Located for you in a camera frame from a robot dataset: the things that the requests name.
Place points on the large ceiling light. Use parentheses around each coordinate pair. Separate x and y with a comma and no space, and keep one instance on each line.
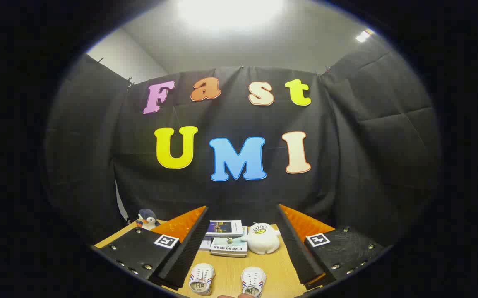
(230,12)

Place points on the white paper booklet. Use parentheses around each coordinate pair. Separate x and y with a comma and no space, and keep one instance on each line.
(205,244)

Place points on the grey penguin plush toy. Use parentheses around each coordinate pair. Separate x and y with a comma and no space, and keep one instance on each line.
(147,218)

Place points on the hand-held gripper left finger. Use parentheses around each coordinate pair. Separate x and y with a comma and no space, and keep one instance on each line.
(189,248)

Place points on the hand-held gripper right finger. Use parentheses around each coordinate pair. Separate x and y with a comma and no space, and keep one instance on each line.
(299,248)

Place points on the white canvas shoe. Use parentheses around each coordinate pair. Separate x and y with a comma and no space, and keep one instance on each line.
(253,281)
(201,279)

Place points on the white duck plush toy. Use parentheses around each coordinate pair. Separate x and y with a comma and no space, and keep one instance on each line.
(261,242)

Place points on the small ceiling light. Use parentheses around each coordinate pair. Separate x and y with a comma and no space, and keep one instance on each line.
(363,36)

